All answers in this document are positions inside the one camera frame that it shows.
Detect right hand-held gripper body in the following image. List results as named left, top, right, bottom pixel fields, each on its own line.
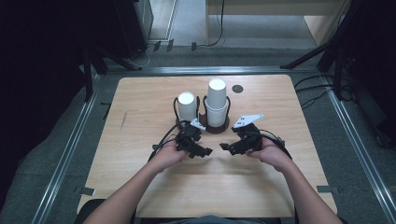
left=232, top=113, right=265, bottom=153

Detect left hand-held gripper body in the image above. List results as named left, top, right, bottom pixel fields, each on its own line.
left=175, top=118, right=207, bottom=154

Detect light wooden furniture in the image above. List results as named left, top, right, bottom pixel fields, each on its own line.
left=205, top=0, right=354, bottom=48

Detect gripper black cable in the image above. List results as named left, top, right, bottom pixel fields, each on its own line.
left=257, top=128, right=293, bottom=161
left=148, top=119, right=191, bottom=162

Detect white paper cup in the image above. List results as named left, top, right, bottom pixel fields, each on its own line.
left=177, top=91, right=198, bottom=122
left=206, top=77, right=228, bottom=110
left=205, top=100, right=229, bottom=128

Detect white floor cable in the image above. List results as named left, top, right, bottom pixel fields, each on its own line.
left=128, top=45, right=154, bottom=71

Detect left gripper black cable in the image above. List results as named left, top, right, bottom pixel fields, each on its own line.
left=148, top=119, right=191, bottom=162

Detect grey tape piece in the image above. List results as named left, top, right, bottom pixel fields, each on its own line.
left=74, top=186, right=96, bottom=197
left=316, top=185, right=340, bottom=194

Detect black chair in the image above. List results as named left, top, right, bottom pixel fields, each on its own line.
left=74, top=199, right=107, bottom=224

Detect black cabinet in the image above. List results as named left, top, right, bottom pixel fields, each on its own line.
left=113, top=0, right=154, bottom=61

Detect black hanging cable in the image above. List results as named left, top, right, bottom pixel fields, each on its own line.
left=207, top=0, right=226, bottom=49

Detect black metal stand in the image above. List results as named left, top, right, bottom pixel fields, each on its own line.
left=81, top=46, right=109, bottom=103

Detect person's right hand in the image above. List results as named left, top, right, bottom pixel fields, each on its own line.
left=246, top=136, right=293, bottom=173

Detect black floor cables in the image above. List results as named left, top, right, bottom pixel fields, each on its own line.
left=293, top=73, right=356, bottom=110

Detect metal floor rail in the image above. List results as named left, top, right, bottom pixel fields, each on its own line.
left=30, top=74, right=105, bottom=224
left=105, top=65, right=319, bottom=76
left=321, top=74, right=396, bottom=224

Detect dark wire cup holder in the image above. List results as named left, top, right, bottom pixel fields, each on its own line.
left=173, top=94, right=232, bottom=135

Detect black tripod stand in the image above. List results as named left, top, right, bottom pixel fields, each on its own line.
left=279, top=0, right=362, bottom=101

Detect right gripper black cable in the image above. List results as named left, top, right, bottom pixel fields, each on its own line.
left=257, top=128, right=293, bottom=161

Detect person's left hand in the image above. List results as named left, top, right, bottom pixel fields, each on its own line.
left=151, top=139, right=190, bottom=172

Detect person's grey clothing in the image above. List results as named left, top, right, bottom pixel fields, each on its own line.
left=160, top=215, right=269, bottom=224

